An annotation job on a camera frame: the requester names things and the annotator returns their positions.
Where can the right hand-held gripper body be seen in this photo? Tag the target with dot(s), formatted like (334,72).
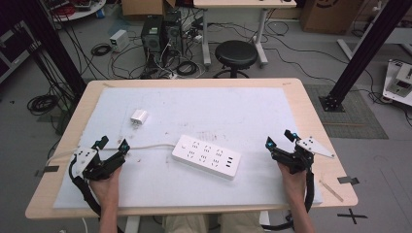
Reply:
(299,160)

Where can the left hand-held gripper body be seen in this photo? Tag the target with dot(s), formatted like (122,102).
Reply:
(85,161)

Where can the white charger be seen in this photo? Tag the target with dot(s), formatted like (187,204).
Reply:
(139,117)

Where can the white power strip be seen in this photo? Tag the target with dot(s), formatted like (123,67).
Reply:
(207,157)

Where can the person's right hand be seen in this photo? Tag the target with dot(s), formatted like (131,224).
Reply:
(295,186)

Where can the person's left hand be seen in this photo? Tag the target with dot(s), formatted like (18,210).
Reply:
(106,191)

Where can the black tape strip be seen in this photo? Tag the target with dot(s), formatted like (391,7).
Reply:
(48,169)
(348,180)

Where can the thin wooden stick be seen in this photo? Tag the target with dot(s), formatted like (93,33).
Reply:
(331,191)

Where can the grey floor mat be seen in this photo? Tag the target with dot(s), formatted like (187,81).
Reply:
(353,123)

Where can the black tape cross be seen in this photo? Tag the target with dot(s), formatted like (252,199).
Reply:
(352,216)

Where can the black round stool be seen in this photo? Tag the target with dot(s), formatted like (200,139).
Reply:
(236,53)

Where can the person's legs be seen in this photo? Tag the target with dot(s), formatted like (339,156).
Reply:
(188,224)

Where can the white power supply box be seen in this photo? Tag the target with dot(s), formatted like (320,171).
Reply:
(119,40)

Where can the black metal stand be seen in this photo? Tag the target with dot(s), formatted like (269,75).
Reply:
(366,51)
(55,45)

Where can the black computer tower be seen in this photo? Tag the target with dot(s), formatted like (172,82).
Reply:
(152,39)
(173,32)

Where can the white device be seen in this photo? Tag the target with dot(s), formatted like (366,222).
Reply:
(398,82)

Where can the large cardboard box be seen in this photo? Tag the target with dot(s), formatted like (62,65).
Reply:
(330,14)

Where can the round white table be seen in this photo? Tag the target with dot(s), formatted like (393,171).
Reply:
(77,9)

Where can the white desk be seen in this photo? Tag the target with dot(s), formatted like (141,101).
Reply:
(243,3)

